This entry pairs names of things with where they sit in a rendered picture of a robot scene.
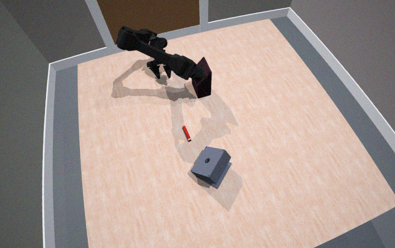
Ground blue-grey sloped panel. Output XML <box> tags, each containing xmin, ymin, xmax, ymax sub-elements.
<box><xmin>191</xmin><ymin>146</ymin><xmax>231</xmax><ymax>189</ymax></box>

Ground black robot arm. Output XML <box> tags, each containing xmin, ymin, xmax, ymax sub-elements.
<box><xmin>116</xmin><ymin>26</ymin><xmax>206</xmax><ymax>82</ymax></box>

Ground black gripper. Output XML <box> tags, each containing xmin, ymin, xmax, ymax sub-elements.
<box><xmin>147</xmin><ymin>59</ymin><xmax>171</xmax><ymax>79</ymax></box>

